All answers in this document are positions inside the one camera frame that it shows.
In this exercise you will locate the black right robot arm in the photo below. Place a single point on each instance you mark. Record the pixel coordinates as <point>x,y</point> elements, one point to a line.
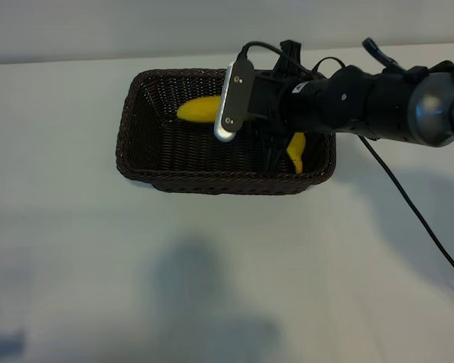
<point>386,106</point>

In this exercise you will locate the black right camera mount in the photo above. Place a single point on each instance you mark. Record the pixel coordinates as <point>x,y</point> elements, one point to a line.
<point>265,94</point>

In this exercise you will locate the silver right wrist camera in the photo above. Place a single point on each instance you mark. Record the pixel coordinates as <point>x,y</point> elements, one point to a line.
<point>234,102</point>

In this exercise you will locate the yellow banana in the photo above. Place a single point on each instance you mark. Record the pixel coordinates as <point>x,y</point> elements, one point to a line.
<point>200,109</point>

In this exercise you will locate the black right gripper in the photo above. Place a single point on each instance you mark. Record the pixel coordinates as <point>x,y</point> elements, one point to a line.
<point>306,106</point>

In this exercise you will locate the dark brown woven basket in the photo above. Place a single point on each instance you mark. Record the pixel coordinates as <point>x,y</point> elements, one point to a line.
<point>155,151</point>

